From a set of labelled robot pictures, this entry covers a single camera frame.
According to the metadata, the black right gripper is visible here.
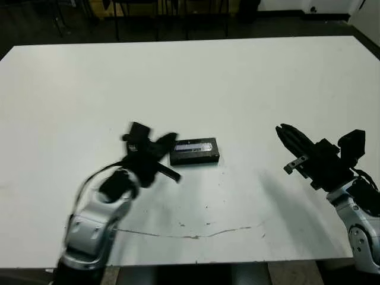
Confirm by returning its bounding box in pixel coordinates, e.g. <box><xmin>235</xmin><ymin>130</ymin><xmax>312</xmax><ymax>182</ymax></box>
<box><xmin>275</xmin><ymin>123</ymin><xmax>357</xmax><ymax>192</ymax></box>

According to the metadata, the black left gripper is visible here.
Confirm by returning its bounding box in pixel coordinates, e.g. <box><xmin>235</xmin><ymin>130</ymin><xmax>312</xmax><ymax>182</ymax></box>
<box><xmin>121</xmin><ymin>132</ymin><xmax>182</xmax><ymax>188</ymax></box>

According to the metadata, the black box lid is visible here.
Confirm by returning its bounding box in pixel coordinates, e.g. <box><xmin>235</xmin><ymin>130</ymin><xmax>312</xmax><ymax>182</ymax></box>
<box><xmin>169</xmin><ymin>137</ymin><xmax>220</xmax><ymax>164</ymax></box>

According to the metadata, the black metal chair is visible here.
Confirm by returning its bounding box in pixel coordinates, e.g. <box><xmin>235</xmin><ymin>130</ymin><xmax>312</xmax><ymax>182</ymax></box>
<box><xmin>111</xmin><ymin>0</ymin><xmax>160</xmax><ymax>42</ymax></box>

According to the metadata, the black trash bin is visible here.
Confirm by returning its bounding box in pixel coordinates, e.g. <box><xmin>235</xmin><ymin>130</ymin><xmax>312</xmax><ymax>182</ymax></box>
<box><xmin>237</xmin><ymin>0</ymin><xmax>261</xmax><ymax>23</ymax></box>

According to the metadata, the white cabinet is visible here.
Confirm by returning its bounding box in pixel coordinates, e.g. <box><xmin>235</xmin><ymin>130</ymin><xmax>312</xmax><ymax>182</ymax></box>
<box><xmin>347</xmin><ymin>0</ymin><xmax>380</xmax><ymax>27</ymax></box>

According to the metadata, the chair with grey seat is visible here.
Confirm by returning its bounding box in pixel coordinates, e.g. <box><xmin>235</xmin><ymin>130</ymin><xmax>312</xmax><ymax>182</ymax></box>
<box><xmin>44</xmin><ymin>0</ymin><xmax>93</xmax><ymax>38</ymax></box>

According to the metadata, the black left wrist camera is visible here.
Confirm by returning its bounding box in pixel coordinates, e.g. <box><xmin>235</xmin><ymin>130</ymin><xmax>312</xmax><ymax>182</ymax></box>
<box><xmin>121</xmin><ymin>121</ymin><xmax>151</xmax><ymax>146</ymax></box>

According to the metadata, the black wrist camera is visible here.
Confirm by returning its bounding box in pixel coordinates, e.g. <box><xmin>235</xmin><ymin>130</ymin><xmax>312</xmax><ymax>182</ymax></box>
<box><xmin>338</xmin><ymin>129</ymin><xmax>366</xmax><ymax>169</ymax></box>
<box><xmin>121</xmin><ymin>121</ymin><xmax>151</xmax><ymax>146</ymax></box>

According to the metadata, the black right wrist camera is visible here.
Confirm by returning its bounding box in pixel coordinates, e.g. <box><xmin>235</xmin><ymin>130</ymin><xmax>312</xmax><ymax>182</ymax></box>
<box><xmin>338</xmin><ymin>129</ymin><xmax>366</xmax><ymax>169</ymax></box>

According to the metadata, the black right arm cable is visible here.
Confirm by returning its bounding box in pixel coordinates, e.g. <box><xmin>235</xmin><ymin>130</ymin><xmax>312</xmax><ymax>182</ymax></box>
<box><xmin>351</xmin><ymin>167</ymin><xmax>380</xmax><ymax>191</ymax></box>

